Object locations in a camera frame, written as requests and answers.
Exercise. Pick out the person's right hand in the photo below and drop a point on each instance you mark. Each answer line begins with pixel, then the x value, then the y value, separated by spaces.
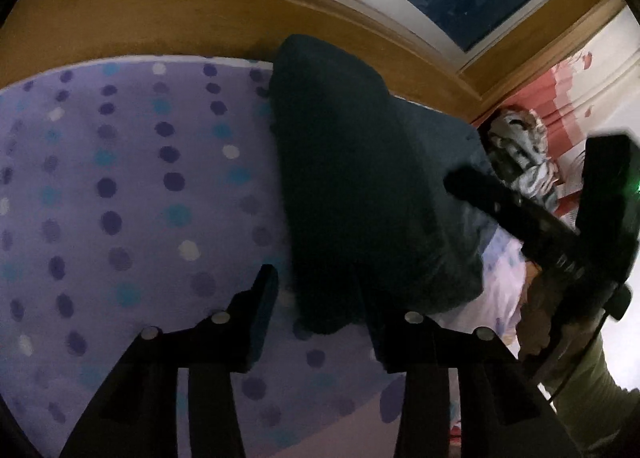
pixel 537 318

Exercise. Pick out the striped garment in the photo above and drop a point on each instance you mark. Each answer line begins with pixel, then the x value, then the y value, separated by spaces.
pixel 540 183

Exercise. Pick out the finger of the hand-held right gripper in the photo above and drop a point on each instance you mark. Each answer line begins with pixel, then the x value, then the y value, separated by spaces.
pixel 500 203

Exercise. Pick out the wooden window surround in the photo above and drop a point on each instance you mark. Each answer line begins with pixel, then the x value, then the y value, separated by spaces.
pixel 200 18

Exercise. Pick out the purple dotted bed sheet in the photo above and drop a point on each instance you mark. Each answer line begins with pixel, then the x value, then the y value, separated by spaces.
pixel 125 188

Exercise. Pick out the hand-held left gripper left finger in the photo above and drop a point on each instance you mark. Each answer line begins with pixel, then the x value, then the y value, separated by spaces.
pixel 262 318

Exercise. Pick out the dark garment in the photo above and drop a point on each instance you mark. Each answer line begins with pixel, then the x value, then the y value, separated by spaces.
pixel 350 163

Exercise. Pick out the grey patterned garment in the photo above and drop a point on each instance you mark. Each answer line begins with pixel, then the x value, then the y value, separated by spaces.
pixel 517 138

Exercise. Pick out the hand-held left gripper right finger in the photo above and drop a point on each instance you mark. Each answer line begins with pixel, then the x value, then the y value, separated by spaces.
pixel 390 343

